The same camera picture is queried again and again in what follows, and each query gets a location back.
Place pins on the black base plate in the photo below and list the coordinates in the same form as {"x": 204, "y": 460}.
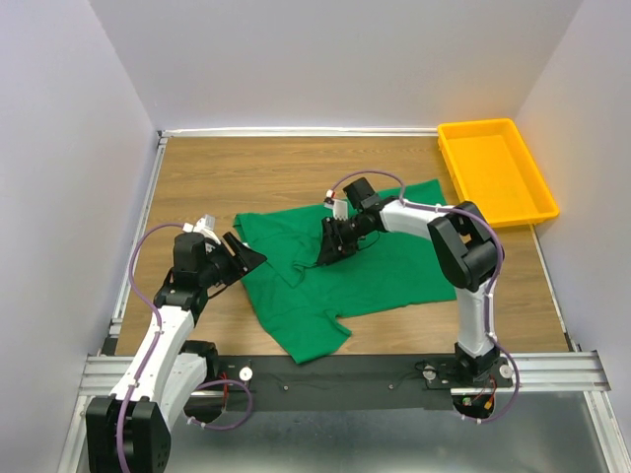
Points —
{"x": 350, "y": 382}

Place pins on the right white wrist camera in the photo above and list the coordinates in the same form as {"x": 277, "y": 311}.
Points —
{"x": 338, "y": 207}

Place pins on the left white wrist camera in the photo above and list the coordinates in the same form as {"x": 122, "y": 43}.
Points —
{"x": 205, "y": 225}

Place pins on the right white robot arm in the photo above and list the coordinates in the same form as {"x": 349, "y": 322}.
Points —
{"x": 468, "y": 251}

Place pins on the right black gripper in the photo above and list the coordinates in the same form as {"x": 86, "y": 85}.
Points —
{"x": 333, "y": 248}

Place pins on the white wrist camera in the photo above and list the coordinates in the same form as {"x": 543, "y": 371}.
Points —
{"x": 338, "y": 207}
{"x": 205, "y": 225}

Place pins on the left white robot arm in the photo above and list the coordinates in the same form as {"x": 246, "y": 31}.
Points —
{"x": 130, "y": 429}

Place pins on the green t shirt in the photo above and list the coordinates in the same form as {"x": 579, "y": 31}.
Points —
{"x": 299, "y": 303}

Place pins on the yellow plastic tray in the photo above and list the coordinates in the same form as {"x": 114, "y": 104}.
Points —
{"x": 490, "y": 165}

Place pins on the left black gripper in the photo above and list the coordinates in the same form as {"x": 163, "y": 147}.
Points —
{"x": 246, "y": 260}

